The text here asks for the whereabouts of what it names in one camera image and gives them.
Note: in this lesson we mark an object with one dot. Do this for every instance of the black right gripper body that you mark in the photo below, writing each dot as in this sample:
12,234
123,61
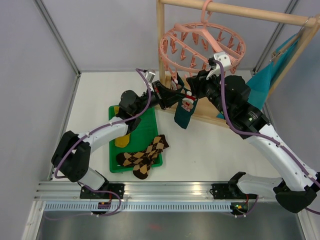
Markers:
209,88

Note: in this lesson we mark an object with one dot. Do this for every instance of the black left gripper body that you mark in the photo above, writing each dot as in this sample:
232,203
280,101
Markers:
160,94

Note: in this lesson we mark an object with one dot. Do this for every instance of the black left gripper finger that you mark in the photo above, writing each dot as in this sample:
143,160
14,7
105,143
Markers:
180,91
173,99

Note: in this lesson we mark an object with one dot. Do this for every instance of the green reindeer sock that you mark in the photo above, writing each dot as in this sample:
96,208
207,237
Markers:
176,82
185,109

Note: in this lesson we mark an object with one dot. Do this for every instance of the pink round clip hanger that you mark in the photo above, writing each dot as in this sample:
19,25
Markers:
206,38

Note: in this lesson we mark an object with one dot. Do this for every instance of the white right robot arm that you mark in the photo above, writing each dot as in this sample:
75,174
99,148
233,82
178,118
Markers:
297,186

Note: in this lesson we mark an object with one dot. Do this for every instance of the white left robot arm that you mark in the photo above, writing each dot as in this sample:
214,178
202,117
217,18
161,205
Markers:
72,155

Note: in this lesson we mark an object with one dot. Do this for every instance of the wooden hanger rack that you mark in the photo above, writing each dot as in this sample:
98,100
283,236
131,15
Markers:
165,72

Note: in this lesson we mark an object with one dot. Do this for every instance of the metal clip hanger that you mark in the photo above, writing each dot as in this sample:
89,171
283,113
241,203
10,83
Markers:
288,43

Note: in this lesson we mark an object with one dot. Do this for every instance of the green plastic tray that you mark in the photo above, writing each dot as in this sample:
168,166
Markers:
139,139

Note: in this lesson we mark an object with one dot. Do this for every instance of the teal cloth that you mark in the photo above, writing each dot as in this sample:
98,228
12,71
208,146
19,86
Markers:
262,81

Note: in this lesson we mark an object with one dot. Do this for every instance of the yellow sock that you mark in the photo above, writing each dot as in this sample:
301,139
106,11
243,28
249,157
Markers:
123,141

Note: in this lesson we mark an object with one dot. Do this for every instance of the brown argyle sock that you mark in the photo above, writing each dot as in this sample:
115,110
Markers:
143,163
156,147

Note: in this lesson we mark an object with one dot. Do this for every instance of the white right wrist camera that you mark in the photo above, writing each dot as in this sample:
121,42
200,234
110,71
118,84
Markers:
219,63

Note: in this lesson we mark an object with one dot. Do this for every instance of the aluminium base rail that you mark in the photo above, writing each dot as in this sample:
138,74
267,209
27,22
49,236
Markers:
136,191

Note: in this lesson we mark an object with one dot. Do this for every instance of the white slotted cable duct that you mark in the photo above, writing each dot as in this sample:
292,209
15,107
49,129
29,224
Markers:
135,206

